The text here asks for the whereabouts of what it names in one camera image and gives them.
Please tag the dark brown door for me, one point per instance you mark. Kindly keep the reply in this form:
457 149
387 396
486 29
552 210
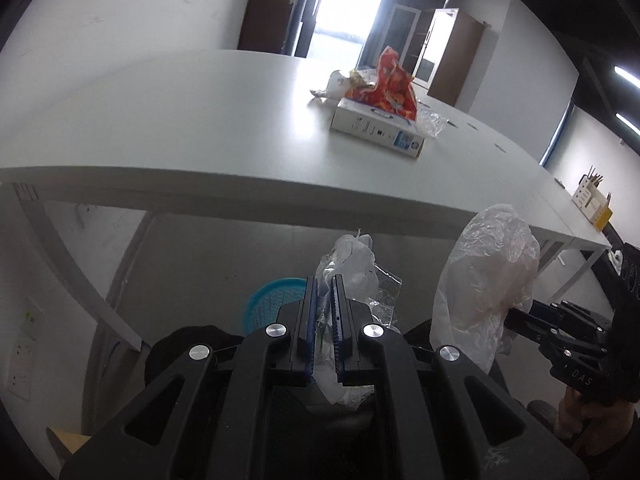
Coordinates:
270 5

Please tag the blue plastic mesh basket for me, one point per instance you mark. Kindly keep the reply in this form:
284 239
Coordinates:
270 305

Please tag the white wrapper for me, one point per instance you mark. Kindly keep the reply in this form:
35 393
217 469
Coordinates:
330 86

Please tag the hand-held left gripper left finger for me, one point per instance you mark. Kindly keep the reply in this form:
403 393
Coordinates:
311 332

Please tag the ceiling light strip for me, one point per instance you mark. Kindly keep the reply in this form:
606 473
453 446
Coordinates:
628 73
628 123

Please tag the clear plastic wrap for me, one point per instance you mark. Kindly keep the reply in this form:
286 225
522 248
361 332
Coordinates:
432 122

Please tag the white desk organizer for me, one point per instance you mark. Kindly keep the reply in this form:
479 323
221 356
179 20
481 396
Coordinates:
590 195

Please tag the brown cabinet with glass doors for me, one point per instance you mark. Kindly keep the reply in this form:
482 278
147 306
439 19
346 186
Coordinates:
450 55

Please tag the white slanted table leg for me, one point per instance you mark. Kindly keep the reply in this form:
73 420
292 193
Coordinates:
580 270

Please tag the person's black pants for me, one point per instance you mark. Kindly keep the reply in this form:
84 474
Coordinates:
175 342

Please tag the yellow box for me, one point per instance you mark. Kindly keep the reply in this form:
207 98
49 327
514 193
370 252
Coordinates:
604 215

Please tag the clear plastic bag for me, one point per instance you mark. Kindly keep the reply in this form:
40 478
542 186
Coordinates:
356 265

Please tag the white wall socket panel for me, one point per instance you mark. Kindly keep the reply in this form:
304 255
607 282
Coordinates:
20 360

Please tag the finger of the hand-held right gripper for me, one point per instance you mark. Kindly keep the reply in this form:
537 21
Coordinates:
575 311
530 327

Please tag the white curved table leg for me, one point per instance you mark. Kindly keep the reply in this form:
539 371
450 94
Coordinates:
60 260

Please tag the brown cardboard piece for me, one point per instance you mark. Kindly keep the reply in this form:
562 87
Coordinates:
70 441

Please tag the person's right hand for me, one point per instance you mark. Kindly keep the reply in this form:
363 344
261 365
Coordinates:
585 417

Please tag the white cardboard box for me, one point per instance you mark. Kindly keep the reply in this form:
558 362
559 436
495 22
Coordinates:
372 127

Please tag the red snack wrapper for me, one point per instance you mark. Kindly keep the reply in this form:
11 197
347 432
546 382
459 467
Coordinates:
395 85

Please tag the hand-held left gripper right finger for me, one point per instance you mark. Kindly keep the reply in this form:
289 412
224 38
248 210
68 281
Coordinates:
339 332

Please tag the cloudy translucent plastic bag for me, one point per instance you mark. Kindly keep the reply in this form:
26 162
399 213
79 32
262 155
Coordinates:
487 280

